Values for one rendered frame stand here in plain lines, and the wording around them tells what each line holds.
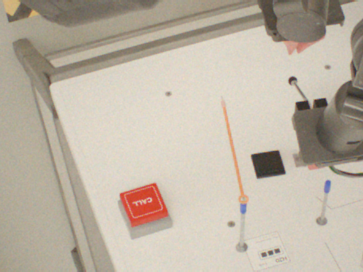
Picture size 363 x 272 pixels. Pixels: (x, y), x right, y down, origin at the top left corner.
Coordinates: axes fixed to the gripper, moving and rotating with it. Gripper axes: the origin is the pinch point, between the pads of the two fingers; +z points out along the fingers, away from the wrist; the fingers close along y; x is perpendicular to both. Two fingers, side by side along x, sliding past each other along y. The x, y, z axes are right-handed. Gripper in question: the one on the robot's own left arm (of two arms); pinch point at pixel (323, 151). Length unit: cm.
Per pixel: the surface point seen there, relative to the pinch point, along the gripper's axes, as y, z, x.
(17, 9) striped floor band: -43, 90, 68
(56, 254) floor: -43, 122, 12
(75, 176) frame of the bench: -32.4, 32.0, 9.9
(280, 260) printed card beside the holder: -7.9, 2.0, -12.5
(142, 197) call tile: -23.4, 3.4, -1.3
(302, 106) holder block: -1.3, 0.8, 6.6
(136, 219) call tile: -24.8, 2.1, -4.3
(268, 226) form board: -8.2, 4.3, -7.5
